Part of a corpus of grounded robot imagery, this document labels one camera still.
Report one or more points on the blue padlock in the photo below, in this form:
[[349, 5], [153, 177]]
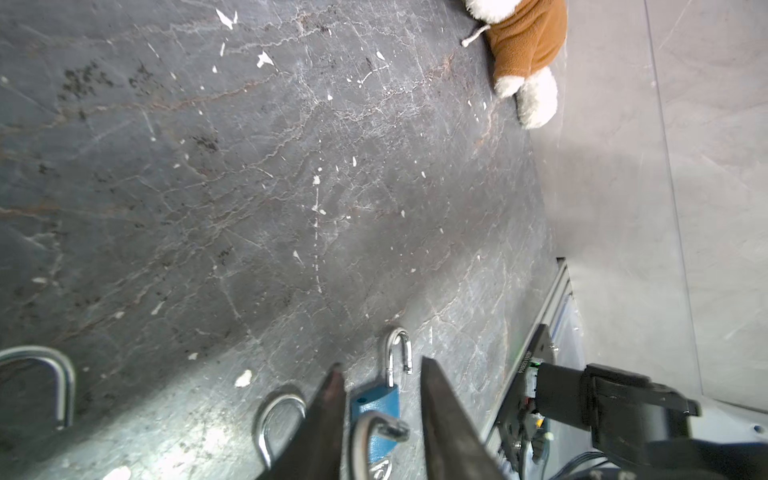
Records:
[[275, 424], [375, 415]]

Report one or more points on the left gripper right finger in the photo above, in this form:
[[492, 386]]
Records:
[[452, 447]]

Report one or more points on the white teddy bear brown hoodie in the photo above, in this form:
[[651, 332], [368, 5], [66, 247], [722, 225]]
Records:
[[525, 37]]

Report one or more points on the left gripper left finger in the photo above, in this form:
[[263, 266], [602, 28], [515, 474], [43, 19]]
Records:
[[315, 451]]

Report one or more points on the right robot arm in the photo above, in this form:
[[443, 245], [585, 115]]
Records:
[[641, 427]]

